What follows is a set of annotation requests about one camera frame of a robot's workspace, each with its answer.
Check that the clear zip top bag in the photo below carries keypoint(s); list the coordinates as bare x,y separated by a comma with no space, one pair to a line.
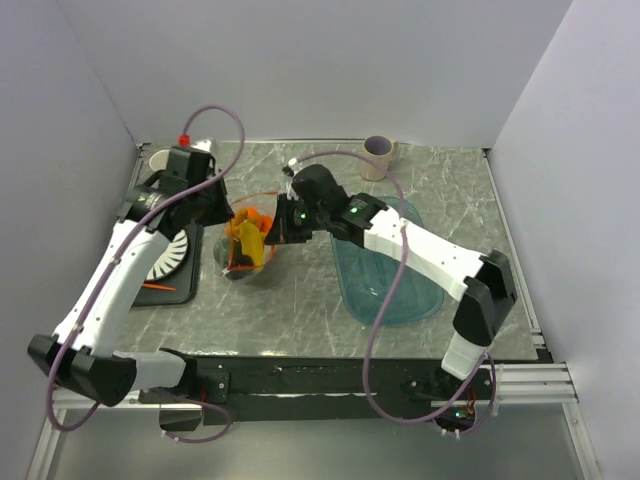
240,251

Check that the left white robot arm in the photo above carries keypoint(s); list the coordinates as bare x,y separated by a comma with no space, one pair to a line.
83,345

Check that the striped white plate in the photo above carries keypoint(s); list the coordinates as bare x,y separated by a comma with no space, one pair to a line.
171,259

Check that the orange plastic fork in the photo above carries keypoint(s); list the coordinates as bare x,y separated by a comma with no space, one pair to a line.
159,287

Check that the green lime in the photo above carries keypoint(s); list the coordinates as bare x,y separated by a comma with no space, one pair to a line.
222,252

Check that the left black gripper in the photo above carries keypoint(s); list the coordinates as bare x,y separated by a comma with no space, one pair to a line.
224,211

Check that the white cup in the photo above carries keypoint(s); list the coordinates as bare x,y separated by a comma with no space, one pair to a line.
158,161

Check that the beige mug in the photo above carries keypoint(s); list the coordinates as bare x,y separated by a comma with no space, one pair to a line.
381,152

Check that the dark purple plum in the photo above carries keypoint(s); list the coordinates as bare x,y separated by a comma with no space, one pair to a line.
243,263

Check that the yellow squash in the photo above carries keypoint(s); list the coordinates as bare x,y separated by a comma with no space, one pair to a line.
251,241

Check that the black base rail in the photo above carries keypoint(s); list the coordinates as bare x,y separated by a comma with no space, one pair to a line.
276,388

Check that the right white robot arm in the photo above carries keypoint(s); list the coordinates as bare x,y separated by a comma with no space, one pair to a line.
482,285

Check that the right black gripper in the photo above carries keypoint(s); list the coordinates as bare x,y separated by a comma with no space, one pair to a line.
280,232

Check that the orange ginger root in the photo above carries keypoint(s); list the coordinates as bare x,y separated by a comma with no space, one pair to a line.
253,216

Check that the black tray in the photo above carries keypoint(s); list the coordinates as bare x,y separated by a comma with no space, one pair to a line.
184,279

